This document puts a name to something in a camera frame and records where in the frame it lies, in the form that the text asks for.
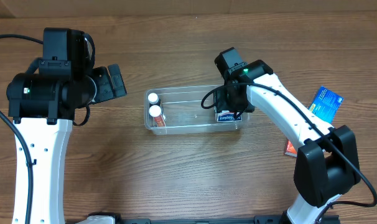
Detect white Hansaplast plaster box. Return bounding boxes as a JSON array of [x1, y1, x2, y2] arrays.
[[215, 110, 242, 123]]

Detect dark tube with white cap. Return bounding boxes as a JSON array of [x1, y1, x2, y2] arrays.
[[147, 93, 161, 106]]

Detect orange tube with white cap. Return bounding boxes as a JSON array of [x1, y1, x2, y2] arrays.
[[149, 105, 165, 127]]

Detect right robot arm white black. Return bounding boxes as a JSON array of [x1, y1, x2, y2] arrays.
[[211, 47, 361, 223]]

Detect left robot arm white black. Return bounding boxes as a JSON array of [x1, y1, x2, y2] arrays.
[[6, 28, 127, 223]]

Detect clear plastic container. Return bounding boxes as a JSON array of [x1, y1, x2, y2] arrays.
[[144, 85, 249, 135]]

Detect red Panadol box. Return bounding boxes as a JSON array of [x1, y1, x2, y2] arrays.
[[284, 140, 297, 157]]

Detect blue VapoDrops lozenge box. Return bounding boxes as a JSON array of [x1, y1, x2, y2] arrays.
[[309, 86, 344, 124]]

